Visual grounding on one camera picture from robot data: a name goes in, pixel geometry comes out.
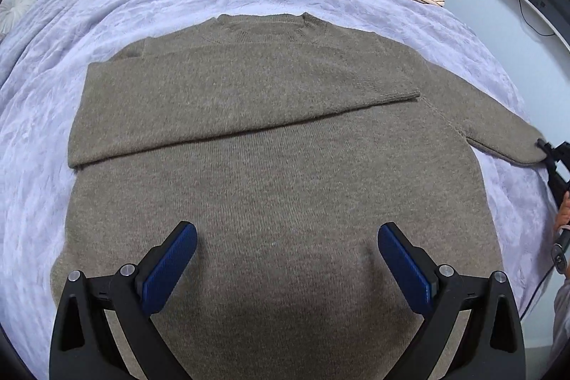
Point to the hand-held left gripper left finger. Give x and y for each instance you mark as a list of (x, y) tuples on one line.
[(171, 264)]

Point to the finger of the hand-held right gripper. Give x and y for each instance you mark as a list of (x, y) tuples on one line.
[(545, 146)]

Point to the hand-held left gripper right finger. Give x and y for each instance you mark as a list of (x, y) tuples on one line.
[(403, 264)]

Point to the olive brown knit sweater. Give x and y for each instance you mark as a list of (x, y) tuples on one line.
[(267, 184)]

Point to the person's right hand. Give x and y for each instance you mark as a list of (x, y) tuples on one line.
[(564, 215)]

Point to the lavender plush blanket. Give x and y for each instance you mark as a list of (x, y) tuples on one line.
[(133, 6)]

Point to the round cream pillow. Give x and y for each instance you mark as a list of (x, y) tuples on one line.
[(15, 8)]

